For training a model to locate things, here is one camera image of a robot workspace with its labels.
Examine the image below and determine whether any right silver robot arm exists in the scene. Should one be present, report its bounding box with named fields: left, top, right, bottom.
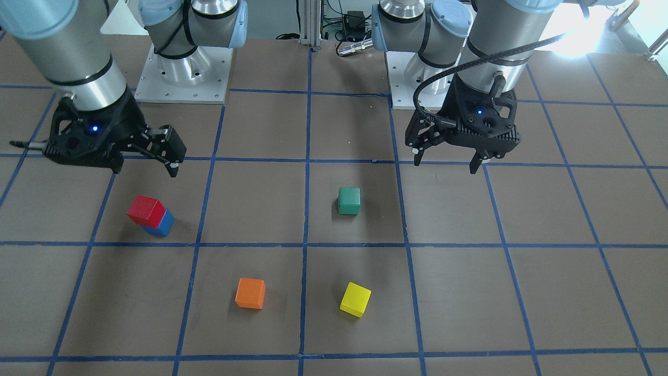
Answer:
left=2, top=1, right=248, bottom=178

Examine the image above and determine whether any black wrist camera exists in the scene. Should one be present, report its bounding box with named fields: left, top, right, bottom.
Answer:
left=442, top=90, right=522, bottom=157

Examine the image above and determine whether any orange block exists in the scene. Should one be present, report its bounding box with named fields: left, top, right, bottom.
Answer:
left=234, top=277, right=266, bottom=310

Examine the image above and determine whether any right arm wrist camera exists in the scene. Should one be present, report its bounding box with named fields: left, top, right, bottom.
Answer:
left=10, top=96, right=132, bottom=173

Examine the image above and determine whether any aluminium frame post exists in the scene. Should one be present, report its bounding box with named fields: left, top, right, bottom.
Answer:
left=296, top=1, right=324, bottom=50

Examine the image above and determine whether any green block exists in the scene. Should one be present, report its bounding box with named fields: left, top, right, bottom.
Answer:
left=337, top=186, right=361, bottom=216

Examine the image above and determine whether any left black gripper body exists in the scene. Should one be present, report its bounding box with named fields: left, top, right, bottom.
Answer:
left=440, top=73, right=517, bottom=136

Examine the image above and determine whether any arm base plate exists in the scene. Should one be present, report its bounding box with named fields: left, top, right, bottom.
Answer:
left=386, top=52, right=452, bottom=111
left=135, top=46, right=234, bottom=104

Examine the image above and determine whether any blue block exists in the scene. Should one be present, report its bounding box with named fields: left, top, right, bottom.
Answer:
left=140, top=209, right=174, bottom=237

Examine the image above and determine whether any yellow block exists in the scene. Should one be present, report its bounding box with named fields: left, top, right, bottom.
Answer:
left=339, top=281, right=372, bottom=318

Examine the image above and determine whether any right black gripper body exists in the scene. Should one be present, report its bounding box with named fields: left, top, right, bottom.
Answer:
left=63, top=87, right=149, bottom=157

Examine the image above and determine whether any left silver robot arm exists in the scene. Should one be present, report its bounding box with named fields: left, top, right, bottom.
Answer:
left=371, top=1, right=561, bottom=174

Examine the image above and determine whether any red block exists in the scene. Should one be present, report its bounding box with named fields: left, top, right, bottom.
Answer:
left=126, top=195, right=167, bottom=229

